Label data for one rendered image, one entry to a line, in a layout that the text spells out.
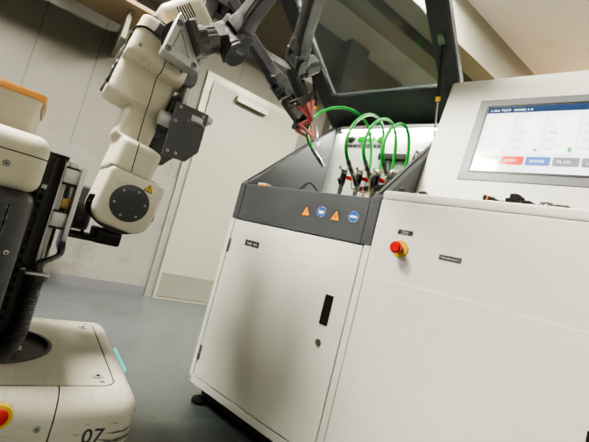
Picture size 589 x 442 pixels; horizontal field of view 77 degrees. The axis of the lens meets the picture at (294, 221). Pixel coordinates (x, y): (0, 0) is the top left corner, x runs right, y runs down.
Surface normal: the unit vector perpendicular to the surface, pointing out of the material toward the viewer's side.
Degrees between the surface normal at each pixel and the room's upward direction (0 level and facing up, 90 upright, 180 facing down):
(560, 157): 76
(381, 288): 90
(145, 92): 90
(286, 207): 90
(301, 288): 90
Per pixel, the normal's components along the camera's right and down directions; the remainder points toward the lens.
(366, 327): -0.61, -0.22
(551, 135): -0.54, -0.45
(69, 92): 0.56, 0.07
